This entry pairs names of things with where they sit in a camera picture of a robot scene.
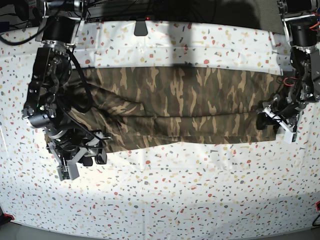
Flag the red clamp corner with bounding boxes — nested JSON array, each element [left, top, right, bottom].
[[3, 213, 14, 221], [315, 201, 320, 211]]

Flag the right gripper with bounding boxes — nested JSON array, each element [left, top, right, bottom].
[[46, 129, 111, 167]]

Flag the red clamp left corner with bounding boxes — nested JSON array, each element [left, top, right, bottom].
[[3, 213, 14, 221]]

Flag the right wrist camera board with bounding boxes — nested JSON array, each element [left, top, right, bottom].
[[56, 164, 80, 181]]

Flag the camouflage T-shirt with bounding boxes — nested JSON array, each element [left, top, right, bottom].
[[70, 66, 282, 153]]

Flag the black cables behind table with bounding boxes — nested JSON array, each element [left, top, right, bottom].
[[84, 0, 218, 21]]

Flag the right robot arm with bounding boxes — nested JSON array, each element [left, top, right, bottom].
[[22, 0, 111, 180]]

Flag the red clamp right corner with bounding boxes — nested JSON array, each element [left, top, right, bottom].
[[315, 201, 320, 211]]

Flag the speckled white tablecloth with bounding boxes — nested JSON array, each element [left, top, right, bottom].
[[0, 21, 320, 240]]

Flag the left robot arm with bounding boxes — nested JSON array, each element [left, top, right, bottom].
[[256, 0, 320, 144]]

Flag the black power strip red light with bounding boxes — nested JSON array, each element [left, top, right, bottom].
[[101, 14, 156, 22]]

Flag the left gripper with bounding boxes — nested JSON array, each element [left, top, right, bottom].
[[256, 98, 304, 134]]

